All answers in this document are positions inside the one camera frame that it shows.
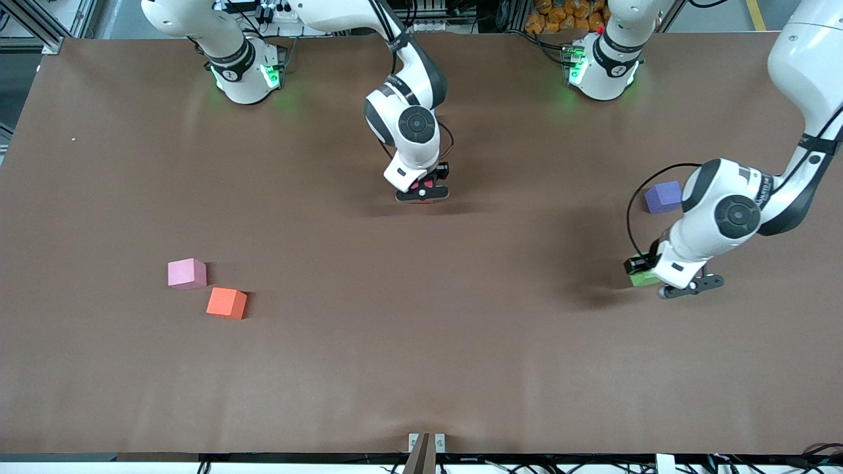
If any aluminium frame profile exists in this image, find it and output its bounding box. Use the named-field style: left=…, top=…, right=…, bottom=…
left=0, top=0, right=67, bottom=55

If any red foam cube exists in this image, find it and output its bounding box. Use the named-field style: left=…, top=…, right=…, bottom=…
left=408, top=178, right=441, bottom=205

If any pink foam cube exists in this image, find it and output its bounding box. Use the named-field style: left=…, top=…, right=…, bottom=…
left=167, top=258, right=207, bottom=291

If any silver metal bracket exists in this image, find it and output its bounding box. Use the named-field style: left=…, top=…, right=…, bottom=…
left=408, top=433, right=447, bottom=454

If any white power strip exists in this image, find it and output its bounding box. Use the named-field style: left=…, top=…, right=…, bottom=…
left=260, top=0, right=302, bottom=21

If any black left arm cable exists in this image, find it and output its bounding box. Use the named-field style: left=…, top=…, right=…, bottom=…
left=626, top=163, right=704, bottom=259

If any brown camera post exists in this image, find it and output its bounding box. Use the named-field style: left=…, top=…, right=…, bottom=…
left=403, top=433, right=437, bottom=474

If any orange foam cube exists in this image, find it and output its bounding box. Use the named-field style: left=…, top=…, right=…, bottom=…
left=206, top=288, right=248, bottom=321

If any purple foam cube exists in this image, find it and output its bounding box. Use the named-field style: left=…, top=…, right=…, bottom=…
left=644, top=180, right=684, bottom=215

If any orange netted bag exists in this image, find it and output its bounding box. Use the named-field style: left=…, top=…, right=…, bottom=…
left=525, top=0, right=610, bottom=35

